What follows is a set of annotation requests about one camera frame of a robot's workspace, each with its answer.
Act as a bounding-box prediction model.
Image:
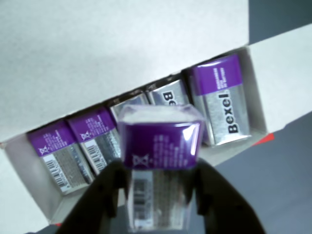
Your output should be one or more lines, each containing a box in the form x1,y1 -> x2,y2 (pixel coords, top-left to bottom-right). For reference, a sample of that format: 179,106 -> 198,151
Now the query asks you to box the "white cardboard box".
0,0 -> 312,234

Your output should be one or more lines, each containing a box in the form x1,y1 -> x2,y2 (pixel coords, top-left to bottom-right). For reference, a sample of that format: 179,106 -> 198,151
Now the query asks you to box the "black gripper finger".
195,159 -> 265,234
54,160 -> 130,234

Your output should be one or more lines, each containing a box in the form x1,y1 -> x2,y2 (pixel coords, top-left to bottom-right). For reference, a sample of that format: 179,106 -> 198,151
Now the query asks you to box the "purple silver Bexel 9V battery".
145,78 -> 194,109
26,120 -> 96,196
117,103 -> 205,232
66,107 -> 123,175
107,93 -> 150,120
181,54 -> 254,147

